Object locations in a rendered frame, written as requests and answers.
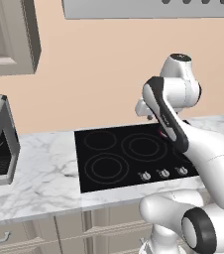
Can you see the beige wall cupboard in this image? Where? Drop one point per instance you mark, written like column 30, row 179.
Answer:
column 8, row 36

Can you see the grey extractor hood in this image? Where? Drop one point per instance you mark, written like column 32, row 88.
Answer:
column 134, row 9

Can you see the grey coffee machine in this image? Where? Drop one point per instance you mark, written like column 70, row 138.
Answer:
column 3, row 139

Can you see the black glass hob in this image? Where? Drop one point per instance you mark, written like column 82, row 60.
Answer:
column 117, row 158

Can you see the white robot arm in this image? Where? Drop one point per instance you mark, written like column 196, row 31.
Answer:
column 213, row 155

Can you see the silver hob knob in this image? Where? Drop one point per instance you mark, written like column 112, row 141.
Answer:
column 164, row 173
column 146, row 176
column 182, row 170

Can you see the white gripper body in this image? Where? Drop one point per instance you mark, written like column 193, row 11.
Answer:
column 142, row 108

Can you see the wide beige cupboard front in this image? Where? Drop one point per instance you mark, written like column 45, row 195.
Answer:
column 120, row 231

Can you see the narrow beige cupboard door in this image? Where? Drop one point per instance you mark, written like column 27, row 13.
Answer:
column 69, row 231

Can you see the beige drawer front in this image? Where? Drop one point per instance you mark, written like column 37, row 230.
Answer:
column 28, row 236

